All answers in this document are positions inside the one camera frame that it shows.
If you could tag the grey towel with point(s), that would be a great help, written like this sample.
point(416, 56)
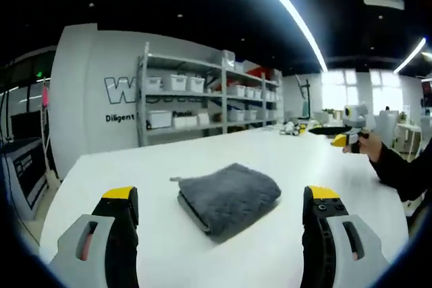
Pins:
point(229, 197)

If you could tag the person's right hand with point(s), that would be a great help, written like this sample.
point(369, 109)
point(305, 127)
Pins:
point(369, 146)

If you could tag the small items on table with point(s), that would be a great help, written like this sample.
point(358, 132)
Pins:
point(294, 129)

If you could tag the green and black floor stand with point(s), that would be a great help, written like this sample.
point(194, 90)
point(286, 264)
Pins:
point(304, 102)

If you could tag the white chair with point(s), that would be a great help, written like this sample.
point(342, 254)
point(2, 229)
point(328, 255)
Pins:
point(387, 126)

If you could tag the white side table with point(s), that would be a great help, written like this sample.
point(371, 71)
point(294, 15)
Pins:
point(409, 136)

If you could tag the short ceiling light strip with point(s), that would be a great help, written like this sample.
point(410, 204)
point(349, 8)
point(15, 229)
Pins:
point(410, 55)

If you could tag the grey metal shelving unit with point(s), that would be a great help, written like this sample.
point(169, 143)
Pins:
point(222, 112)

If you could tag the black cabinet with white label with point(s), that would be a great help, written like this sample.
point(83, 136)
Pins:
point(23, 173)

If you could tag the long ceiling light strip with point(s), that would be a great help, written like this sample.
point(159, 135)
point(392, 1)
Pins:
point(290, 11)

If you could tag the group of white storage bins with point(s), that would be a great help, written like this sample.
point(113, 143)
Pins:
point(179, 84)

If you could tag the pink tag on stand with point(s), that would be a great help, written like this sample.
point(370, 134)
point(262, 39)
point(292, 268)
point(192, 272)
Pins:
point(45, 96)

